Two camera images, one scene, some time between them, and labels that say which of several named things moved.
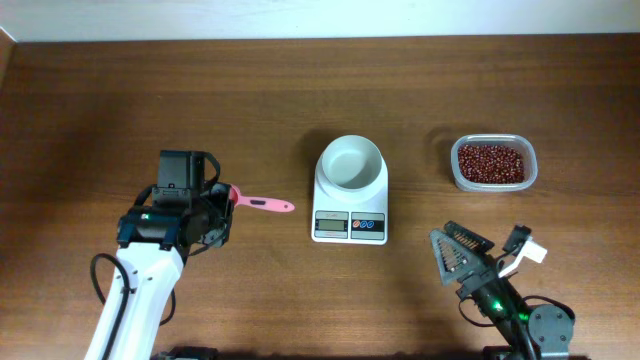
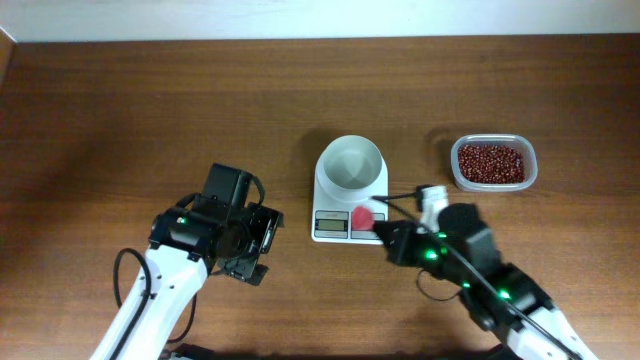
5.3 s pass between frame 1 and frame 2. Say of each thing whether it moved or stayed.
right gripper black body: moved
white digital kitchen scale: stayed
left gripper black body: moved
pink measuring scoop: moved
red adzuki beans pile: stayed
